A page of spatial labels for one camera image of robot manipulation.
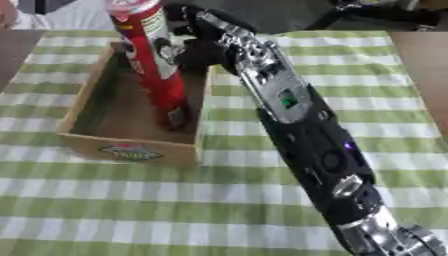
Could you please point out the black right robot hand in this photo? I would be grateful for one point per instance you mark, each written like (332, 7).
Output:
(198, 53)

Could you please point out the black tripod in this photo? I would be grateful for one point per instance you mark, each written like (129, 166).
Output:
(379, 13)

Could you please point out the red cylindrical canister bottle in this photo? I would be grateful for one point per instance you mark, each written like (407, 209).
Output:
(153, 63)

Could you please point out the person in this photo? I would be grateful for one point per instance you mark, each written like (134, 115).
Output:
(52, 13)

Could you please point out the silver and black right robot arm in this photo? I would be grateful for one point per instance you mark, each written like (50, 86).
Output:
(303, 133)

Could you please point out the tan cardboard box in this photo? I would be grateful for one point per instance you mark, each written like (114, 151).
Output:
(131, 116)

